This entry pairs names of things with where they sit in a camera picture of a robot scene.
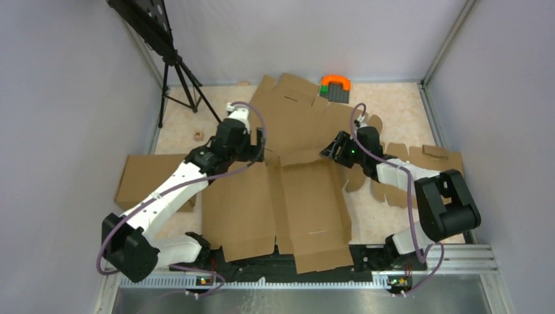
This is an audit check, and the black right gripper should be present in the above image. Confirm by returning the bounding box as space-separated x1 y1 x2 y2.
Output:
320 131 367 169

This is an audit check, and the large cardboard box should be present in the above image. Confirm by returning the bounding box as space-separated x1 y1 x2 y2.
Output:
201 150 354 274

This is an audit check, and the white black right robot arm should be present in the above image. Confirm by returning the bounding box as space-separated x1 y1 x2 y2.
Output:
319 121 482 270

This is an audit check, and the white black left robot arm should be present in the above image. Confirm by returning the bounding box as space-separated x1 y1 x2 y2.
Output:
96 101 267 283

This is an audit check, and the folded brown cardboard box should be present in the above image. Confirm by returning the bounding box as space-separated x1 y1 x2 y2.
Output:
115 154 186 211

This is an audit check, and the flat cardboard blank underneath left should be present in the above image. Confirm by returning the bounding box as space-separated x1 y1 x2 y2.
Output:
247 73 384 161

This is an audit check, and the small wooden letter cube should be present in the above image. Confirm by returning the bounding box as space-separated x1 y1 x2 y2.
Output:
193 131 205 141

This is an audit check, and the orange green grey toy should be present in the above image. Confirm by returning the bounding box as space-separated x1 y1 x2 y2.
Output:
319 75 351 104

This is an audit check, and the flat cardboard blank at right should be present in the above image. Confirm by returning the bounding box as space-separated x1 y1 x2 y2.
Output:
337 143 464 208

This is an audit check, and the black tripod stand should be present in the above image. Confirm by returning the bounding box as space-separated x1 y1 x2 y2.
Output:
107 0 221 128

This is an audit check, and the aluminium frame rail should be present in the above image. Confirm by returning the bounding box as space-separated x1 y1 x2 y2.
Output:
95 244 514 313

